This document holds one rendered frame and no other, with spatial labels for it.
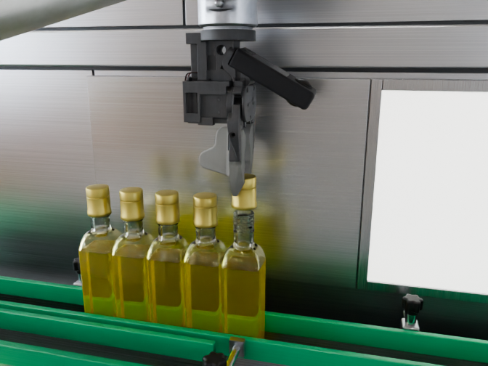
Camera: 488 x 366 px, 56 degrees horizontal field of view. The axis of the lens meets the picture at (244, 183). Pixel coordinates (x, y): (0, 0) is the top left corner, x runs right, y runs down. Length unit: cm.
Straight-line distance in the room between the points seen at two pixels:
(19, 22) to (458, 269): 69
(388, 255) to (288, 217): 17
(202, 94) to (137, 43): 24
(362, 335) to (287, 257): 17
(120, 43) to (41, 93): 20
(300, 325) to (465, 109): 40
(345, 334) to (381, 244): 15
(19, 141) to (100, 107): 21
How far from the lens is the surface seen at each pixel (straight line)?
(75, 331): 78
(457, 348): 76
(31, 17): 28
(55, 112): 93
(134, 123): 82
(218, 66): 61
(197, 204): 65
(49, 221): 100
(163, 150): 80
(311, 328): 75
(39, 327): 81
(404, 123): 73
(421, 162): 74
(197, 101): 60
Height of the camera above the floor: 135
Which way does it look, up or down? 15 degrees down
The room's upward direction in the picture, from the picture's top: straight up
